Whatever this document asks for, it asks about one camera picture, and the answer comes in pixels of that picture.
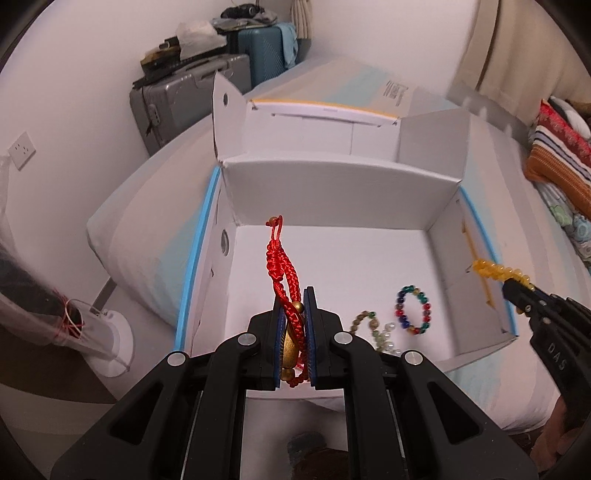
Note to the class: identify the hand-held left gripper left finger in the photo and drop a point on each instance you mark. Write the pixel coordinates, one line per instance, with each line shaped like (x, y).
(278, 341)

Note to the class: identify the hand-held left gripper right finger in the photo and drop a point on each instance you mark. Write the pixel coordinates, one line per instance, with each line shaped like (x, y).
(310, 341)

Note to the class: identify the teal towel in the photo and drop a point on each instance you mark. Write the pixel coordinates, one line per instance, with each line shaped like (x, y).
(288, 44)

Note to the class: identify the striped pillow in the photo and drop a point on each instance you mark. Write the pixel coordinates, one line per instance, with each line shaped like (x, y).
(563, 157)

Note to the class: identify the plastic wrapped standing fan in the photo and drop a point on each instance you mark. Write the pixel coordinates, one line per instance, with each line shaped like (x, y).
(111, 341)

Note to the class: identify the floral quilt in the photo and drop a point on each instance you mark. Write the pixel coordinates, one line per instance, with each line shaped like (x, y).
(572, 217)

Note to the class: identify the dark bag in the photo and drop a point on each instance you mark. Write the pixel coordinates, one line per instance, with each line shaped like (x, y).
(244, 14)

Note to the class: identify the narrow beige curtain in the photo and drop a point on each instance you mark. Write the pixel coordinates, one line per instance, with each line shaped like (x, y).
(302, 18)

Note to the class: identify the white cardboard box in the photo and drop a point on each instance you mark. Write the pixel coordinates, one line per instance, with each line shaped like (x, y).
(346, 258)

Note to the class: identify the white dark cloth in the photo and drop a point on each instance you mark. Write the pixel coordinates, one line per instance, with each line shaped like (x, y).
(572, 115)

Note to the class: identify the white wall socket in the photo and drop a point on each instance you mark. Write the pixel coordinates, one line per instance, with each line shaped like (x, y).
(21, 150)

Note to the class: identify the grey suitcase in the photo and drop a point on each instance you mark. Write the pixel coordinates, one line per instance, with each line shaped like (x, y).
(184, 97)

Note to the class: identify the white plastic bag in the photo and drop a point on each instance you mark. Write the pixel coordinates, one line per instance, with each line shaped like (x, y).
(201, 39)

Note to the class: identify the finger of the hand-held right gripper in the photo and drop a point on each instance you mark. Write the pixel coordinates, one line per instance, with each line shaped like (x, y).
(519, 295)

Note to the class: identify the teal suitcase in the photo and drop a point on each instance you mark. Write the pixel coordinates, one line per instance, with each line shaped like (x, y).
(261, 50)

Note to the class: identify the dark bundle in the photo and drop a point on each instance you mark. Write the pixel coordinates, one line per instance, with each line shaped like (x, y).
(161, 55)

